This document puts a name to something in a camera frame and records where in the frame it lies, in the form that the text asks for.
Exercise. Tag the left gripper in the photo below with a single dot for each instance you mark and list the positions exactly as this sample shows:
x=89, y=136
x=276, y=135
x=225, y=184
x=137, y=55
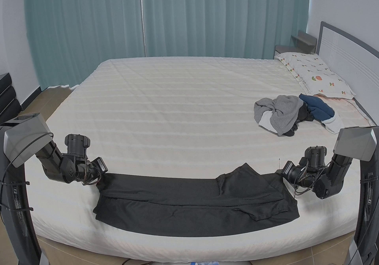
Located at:
x=96, y=172

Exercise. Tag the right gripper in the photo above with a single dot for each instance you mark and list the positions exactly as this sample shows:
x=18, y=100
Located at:
x=291, y=173

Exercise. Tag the black long-sleeved top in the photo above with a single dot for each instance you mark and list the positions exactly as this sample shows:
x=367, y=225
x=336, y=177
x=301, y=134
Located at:
x=192, y=207

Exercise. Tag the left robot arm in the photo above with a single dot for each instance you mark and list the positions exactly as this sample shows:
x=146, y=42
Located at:
x=25, y=136

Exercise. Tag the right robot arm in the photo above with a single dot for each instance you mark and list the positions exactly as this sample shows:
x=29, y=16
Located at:
x=355, y=142

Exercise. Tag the pile of clothes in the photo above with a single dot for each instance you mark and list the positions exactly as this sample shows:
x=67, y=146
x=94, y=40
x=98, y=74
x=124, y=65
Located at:
x=284, y=112

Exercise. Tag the bed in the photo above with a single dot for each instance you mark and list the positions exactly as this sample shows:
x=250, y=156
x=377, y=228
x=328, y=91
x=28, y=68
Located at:
x=177, y=94

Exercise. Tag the white printed pillow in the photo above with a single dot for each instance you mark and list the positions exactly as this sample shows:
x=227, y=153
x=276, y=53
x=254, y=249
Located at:
x=313, y=74

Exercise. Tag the black chest of drawers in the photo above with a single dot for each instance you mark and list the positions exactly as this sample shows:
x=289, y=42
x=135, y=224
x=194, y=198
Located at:
x=7, y=94

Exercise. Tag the grey bedside table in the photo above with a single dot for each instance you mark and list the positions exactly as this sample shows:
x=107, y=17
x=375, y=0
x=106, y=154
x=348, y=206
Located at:
x=296, y=47

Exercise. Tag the blue-green curtain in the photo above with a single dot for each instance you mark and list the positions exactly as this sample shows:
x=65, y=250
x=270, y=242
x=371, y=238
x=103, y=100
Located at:
x=83, y=20
x=222, y=9

